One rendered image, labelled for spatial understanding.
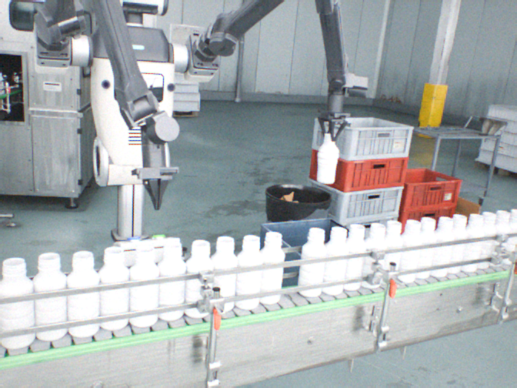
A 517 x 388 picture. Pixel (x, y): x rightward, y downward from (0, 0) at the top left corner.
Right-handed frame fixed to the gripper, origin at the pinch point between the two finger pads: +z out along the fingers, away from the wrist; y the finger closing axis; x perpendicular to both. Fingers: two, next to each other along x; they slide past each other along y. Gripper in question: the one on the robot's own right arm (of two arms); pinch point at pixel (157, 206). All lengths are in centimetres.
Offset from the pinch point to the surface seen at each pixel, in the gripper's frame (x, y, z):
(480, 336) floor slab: 100, 220, 89
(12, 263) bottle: -16.4, -31.8, 9.0
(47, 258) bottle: -15.6, -25.9, 8.7
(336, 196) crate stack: 169, 171, -2
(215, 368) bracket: -20.6, 4.4, 34.3
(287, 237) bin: 48, 62, 14
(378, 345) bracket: -19, 48, 38
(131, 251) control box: -3.9, -7.6, 9.8
